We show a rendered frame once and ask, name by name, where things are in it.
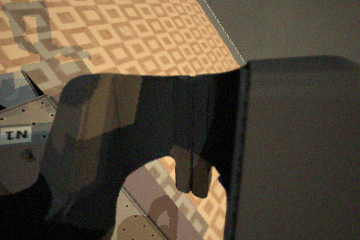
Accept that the grey flat base plate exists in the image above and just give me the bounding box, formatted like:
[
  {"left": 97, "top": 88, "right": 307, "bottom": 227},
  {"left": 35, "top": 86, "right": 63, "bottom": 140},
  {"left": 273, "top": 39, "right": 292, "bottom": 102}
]
[{"left": 0, "top": 94, "right": 167, "bottom": 240}]

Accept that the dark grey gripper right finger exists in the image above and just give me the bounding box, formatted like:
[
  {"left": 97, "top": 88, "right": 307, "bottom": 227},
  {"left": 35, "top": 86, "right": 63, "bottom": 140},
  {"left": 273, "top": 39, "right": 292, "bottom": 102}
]
[{"left": 191, "top": 55, "right": 360, "bottom": 240}]

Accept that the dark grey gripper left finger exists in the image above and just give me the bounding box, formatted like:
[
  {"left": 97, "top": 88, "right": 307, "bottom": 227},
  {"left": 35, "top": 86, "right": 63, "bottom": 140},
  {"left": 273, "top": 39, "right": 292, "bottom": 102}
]
[{"left": 0, "top": 73, "right": 195, "bottom": 240}]

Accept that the white label with black text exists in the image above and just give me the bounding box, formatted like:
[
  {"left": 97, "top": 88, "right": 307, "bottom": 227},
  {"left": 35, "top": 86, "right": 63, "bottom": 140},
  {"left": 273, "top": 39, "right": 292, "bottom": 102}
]
[{"left": 0, "top": 126, "right": 32, "bottom": 145}]

